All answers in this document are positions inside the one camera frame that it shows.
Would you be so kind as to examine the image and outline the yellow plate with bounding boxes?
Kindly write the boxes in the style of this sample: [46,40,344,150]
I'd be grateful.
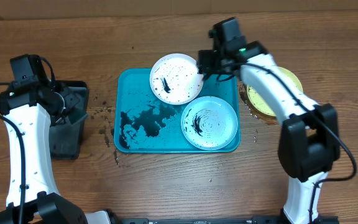
[246,67,303,116]

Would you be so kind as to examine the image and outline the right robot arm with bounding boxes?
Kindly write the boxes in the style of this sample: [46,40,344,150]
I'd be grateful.
[197,41,340,223]

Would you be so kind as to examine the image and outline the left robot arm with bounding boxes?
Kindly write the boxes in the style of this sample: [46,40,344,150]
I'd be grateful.
[0,81,114,223]

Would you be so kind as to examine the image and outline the white dirty plate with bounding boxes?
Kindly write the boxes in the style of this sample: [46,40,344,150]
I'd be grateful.
[149,54,203,105]

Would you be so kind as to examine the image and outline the black water tray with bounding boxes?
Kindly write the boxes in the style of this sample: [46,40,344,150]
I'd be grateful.
[49,80,89,160]

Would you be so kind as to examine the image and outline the light blue dirty plate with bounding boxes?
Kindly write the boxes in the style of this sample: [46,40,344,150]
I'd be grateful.
[180,96,239,152]

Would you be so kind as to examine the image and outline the teal plastic tray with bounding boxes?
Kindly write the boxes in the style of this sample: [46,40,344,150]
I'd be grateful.
[113,67,241,154]

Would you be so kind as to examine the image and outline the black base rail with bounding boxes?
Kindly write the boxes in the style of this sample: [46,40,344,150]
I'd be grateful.
[110,214,290,224]

